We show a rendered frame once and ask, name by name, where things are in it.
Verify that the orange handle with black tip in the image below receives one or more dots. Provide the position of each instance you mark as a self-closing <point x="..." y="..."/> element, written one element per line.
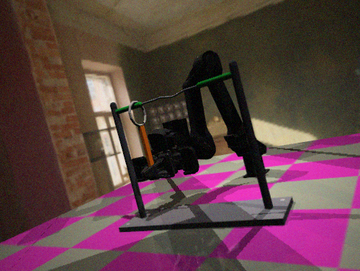
<point x="143" y="135"/>

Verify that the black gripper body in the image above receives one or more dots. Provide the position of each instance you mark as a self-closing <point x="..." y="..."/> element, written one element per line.
<point x="182" y="158"/>

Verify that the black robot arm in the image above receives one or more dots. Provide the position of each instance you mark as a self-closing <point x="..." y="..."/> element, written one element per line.
<point x="176" y="132"/>

